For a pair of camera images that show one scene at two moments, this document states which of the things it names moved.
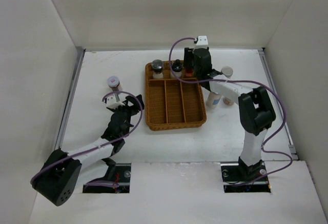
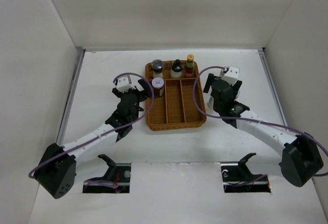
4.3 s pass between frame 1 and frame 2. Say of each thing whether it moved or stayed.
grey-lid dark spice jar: moved
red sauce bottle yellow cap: stayed
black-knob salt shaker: stayed
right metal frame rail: stayed
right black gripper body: moved
